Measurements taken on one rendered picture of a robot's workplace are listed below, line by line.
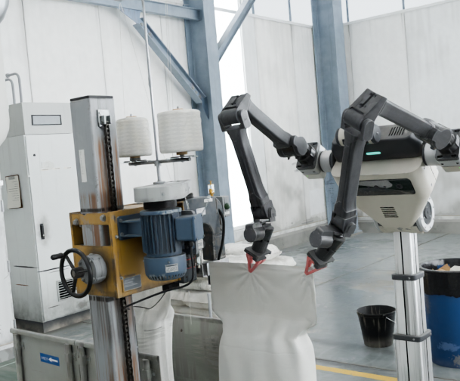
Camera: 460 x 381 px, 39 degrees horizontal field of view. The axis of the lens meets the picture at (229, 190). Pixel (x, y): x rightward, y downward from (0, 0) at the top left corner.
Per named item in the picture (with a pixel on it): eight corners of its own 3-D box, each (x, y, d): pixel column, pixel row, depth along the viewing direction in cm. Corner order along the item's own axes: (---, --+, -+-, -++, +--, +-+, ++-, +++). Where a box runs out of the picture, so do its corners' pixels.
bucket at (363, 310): (405, 340, 486) (402, 306, 485) (387, 351, 463) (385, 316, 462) (369, 336, 505) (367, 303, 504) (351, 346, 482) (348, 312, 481)
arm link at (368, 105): (381, 91, 192) (359, 80, 199) (359, 131, 195) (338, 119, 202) (455, 131, 221) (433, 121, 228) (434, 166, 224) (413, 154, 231)
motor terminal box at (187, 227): (206, 244, 233) (203, 212, 232) (197, 248, 223) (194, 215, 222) (184, 245, 235) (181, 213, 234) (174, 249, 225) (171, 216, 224)
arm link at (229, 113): (245, 84, 230) (223, 88, 236) (237, 117, 225) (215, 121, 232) (308, 141, 261) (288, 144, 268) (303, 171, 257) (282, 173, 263)
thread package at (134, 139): (160, 156, 259) (156, 114, 258) (134, 157, 247) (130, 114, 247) (135, 158, 268) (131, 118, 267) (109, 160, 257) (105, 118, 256)
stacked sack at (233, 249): (285, 257, 618) (284, 242, 617) (257, 265, 584) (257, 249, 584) (231, 255, 661) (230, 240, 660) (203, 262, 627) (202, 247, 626)
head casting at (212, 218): (227, 257, 278) (221, 189, 276) (188, 267, 259) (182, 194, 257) (177, 255, 297) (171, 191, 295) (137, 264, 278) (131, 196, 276)
